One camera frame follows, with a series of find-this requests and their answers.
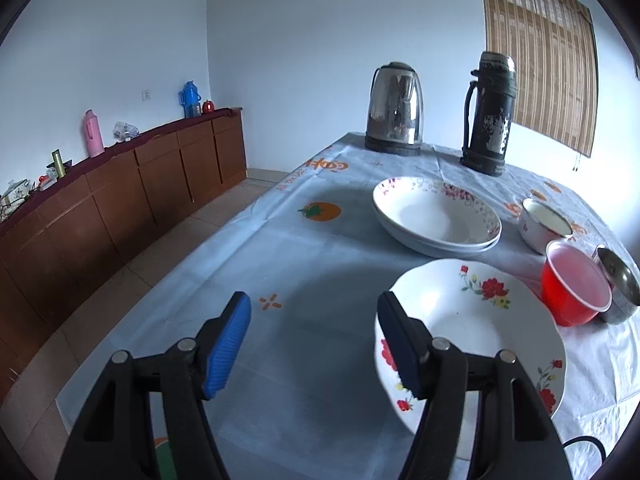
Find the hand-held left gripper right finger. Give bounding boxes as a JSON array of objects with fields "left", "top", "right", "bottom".
[{"left": 375, "top": 291, "right": 573, "bottom": 480}]

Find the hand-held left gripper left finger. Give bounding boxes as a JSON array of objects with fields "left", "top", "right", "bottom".
[{"left": 54, "top": 291, "right": 252, "bottom": 480}]

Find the white plate with red flowers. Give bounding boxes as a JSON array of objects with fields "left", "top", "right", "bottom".
[{"left": 374, "top": 258, "right": 568, "bottom": 436}]

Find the white enamel bowl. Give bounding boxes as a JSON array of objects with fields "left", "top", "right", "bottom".
[{"left": 517, "top": 198, "right": 574, "bottom": 255}]

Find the pale blue orange-print tablecloth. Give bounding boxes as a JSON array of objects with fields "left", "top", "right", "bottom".
[{"left": 57, "top": 131, "right": 640, "bottom": 480}]

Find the red plastic cup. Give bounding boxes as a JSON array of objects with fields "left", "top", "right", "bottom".
[{"left": 541, "top": 240, "right": 613, "bottom": 327}]

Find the brown wooden cabinet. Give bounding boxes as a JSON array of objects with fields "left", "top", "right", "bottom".
[{"left": 0, "top": 107, "right": 248, "bottom": 391}]

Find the stainless steel cup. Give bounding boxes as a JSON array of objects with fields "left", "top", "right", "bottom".
[{"left": 593, "top": 244, "right": 640, "bottom": 324}]

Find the stainless steel electric kettle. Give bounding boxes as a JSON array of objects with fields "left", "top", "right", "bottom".
[{"left": 364, "top": 61, "right": 425, "bottom": 157}]

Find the blue thermos flask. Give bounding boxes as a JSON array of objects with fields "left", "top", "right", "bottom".
[{"left": 179, "top": 80, "right": 202, "bottom": 119}]

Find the pink thermos flask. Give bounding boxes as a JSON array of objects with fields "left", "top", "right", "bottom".
[{"left": 83, "top": 109, "right": 106, "bottom": 157}]

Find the worn black thermos jug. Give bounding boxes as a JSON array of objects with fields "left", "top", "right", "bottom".
[{"left": 460, "top": 51, "right": 517, "bottom": 177}]

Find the white patterned box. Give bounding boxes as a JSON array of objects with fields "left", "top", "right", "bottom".
[{"left": 0, "top": 177, "right": 32, "bottom": 211}]

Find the bamboo window blind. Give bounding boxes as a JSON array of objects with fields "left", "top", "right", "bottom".
[{"left": 477, "top": 0, "right": 599, "bottom": 158}]

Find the black cable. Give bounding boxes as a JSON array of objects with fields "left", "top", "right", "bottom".
[{"left": 562, "top": 436, "right": 607, "bottom": 462}]

